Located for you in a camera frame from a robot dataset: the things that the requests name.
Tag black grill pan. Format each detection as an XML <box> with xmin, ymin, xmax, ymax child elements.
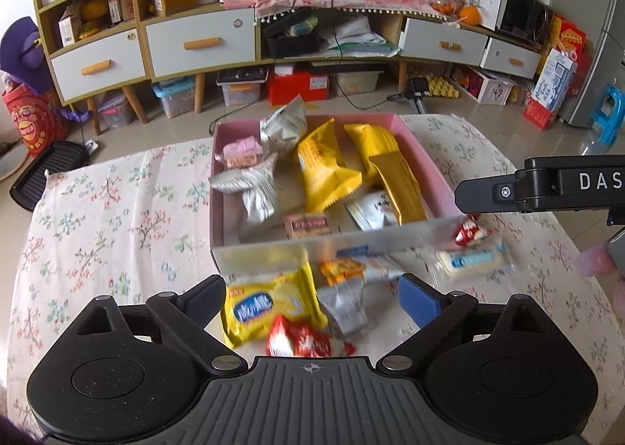
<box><xmin>10</xmin><ymin>141</ymin><xmax>91</xmax><ymax>212</ymax></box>

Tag pink snack packet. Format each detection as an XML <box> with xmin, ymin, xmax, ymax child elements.
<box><xmin>222</xmin><ymin>137</ymin><xmax>263</xmax><ymax>169</ymax></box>

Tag red white snack packet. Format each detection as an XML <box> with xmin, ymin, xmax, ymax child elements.
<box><xmin>265</xmin><ymin>315</ymin><xmax>356</xmax><ymax>359</ymax></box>
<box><xmin>454</xmin><ymin>214</ymin><xmax>489</xmax><ymax>247</ymax></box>

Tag tall wooden shelf cabinet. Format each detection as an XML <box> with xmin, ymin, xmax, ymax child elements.
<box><xmin>28</xmin><ymin>0</ymin><xmax>262</xmax><ymax>134</ymax></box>

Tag blue white carton box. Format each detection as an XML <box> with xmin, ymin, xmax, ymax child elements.
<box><xmin>523</xmin><ymin>47</ymin><xmax>580</xmax><ymax>132</ymax></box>

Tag small brown snack packet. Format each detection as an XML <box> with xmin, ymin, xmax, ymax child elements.
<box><xmin>284</xmin><ymin>212</ymin><xmax>339</xmax><ymax>241</ymax></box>

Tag small white box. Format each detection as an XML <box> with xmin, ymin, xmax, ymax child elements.
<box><xmin>59</xmin><ymin>16</ymin><xmax>79</xmax><ymax>47</ymax></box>

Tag orange blue snack packet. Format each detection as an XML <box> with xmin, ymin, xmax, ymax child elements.
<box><xmin>320</xmin><ymin>245</ymin><xmax>406</xmax><ymax>287</ymax></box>

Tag wide clear plastic bin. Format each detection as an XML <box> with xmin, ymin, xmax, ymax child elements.
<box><xmin>329</xmin><ymin>71</ymin><xmax>380</xmax><ymax>97</ymax></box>

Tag pile of white papers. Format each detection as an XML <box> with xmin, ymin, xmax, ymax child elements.
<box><xmin>320</xmin><ymin>16</ymin><xmax>401</xmax><ymax>58</ymax></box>

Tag yellow egg tray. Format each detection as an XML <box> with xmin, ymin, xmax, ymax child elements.
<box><xmin>422</xmin><ymin>74</ymin><xmax>460</xmax><ymax>100</ymax></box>

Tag white drawer orange handle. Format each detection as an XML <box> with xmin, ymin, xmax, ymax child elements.
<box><xmin>49</xmin><ymin>28</ymin><xmax>147</xmax><ymax>102</ymax></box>
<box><xmin>398</xmin><ymin>16</ymin><xmax>489</xmax><ymax>68</ymax></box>
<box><xmin>481</xmin><ymin>36</ymin><xmax>543</xmax><ymax>80</ymax></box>
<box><xmin>145</xmin><ymin>8</ymin><xmax>257</xmax><ymax>80</ymax></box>

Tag long white blue packet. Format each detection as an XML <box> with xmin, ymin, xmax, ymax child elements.
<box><xmin>436</xmin><ymin>236</ymin><xmax>514</xmax><ymax>286</ymax></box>

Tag silver white snack bag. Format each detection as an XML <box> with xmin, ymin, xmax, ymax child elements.
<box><xmin>209</xmin><ymin>152</ymin><xmax>280</xmax><ymax>224</ymax></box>
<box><xmin>260</xmin><ymin>96</ymin><xmax>308</xmax><ymax>156</ymax></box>

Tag pink cardboard box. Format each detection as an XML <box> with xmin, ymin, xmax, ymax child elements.
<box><xmin>209</xmin><ymin>114</ymin><xmax>467</xmax><ymax>281</ymax></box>

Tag small silver snack packet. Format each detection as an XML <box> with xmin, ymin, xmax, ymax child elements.
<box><xmin>316</xmin><ymin>276</ymin><xmax>370</xmax><ymax>336</ymax></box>

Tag brown cardboard box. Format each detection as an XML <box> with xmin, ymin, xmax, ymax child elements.
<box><xmin>154</xmin><ymin>0</ymin><xmax>199</xmax><ymax>17</ymax></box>

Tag white cartoon printed box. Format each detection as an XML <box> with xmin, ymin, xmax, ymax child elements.
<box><xmin>452</xmin><ymin>67</ymin><xmax>516</xmax><ymax>107</ymax></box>

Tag black microwave oven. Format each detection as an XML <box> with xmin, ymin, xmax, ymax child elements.
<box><xmin>495</xmin><ymin>0</ymin><xmax>555</xmax><ymax>44</ymax></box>

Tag grey refrigerator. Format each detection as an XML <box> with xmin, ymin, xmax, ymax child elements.
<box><xmin>561</xmin><ymin>0</ymin><xmax>625</xmax><ymax>129</ymax></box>

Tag red yellow box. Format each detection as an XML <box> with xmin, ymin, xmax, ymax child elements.
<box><xmin>549</xmin><ymin>16</ymin><xmax>587</xmax><ymax>61</ymax></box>

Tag red printed gift bag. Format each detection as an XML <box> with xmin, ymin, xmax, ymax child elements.
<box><xmin>1</xmin><ymin>84</ymin><xmax>69</xmax><ymax>158</ymax></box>

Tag black case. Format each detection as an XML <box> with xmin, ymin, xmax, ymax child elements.
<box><xmin>261</xmin><ymin>8</ymin><xmax>320</xmax><ymax>59</ymax></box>

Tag purple plush toy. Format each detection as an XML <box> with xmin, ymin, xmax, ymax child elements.
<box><xmin>0</xmin><ymin>16</ymin><xmax>93</xmax><ymax>124</ymax></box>

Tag oranges on cabinet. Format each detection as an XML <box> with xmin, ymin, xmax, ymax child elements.
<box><xmin>429</xmin><ymin>0</ymin><xmax>463</xmax><ymax>17</ymax></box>

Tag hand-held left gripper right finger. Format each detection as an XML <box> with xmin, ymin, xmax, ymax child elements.
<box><xmin>376</xmin><ymin>273</ymin><xmax>545</xmax><ymax>375</ymax></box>

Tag person's right hand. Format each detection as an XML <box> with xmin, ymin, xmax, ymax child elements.
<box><xmin>576</xmin><ymin>246</ymin><xmax>625</xmax><ymax>309</ymax></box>

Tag floral tablecloth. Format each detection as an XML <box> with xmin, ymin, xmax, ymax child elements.
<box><xmin>10</xmin><ymin>113</ymin><xmax>616</xmax><ymax>426</ymax></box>

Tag yellow packet blue label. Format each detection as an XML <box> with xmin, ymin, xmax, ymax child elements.
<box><xmin>220</xmin><ymin>263</ymin><xmax>329</xmax><ymax>349</ymax></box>

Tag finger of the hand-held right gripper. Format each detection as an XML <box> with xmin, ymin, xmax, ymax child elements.
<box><xmin>454</xmin><ymin>173</ymin><xmax>528</xmax><ymax>214</ymax></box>

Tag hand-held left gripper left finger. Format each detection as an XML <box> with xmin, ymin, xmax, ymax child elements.
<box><xmin>77</xmin><ymin>274</ymin><xmax>247</xmax><ymax>375</ymax></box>

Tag large yellow snack bag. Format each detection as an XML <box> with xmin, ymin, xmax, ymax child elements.
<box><xmin>297</xmin><ymin>119</ymin><xmax>363</xmax><ymax>214</ymax></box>
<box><xmin>343</xmin><ymin>123</ymin><xmax>402</xmax><ymax>185</ymax></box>

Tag clear bin blue lid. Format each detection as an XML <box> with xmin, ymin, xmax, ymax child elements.
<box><xmin>151</xmin><ymin>75</ymin><xmax>196</xmax><ymax>119</ymax></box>

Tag small clear plastic bin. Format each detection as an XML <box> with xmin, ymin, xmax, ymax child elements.
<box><xmin>98</xmin><ymin>91</ymin><xmax>136</xmax><ymax>130</ymax></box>

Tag red cardboard box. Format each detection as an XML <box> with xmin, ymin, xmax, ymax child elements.
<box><xmin>266</xmin><ymin>69</ymin><xmax>331</xmax><ymax>107</ymax></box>

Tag blue plastic stool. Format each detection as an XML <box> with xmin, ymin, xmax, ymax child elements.
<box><xmin>588</xmin><ymin>84</ymin><xmax>625</xmax><ymax>146</ymax></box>

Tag long golden snack packet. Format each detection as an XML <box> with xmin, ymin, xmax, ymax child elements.
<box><xmin>368</xmin><ymin>152</ymin><xmax>429</xmax><ymax>226</ymax></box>

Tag low wooden cabinet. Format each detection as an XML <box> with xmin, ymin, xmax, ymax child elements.
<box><xmin>256</xmin><ymin>1</ymin><xmax>555</xmax><ymax>95</ymax></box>

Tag clear bin black lid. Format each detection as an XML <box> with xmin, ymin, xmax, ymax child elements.
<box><xmin>216</xmin><ymin>68</ymin><xmax>268</xmax><ymax>107</ymax></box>

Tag small tripod camera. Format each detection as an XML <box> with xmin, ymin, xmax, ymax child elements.
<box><xmin>388</xmin><ymin>77</ymin><xmax>431</xmax><ymax>114</ymax></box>

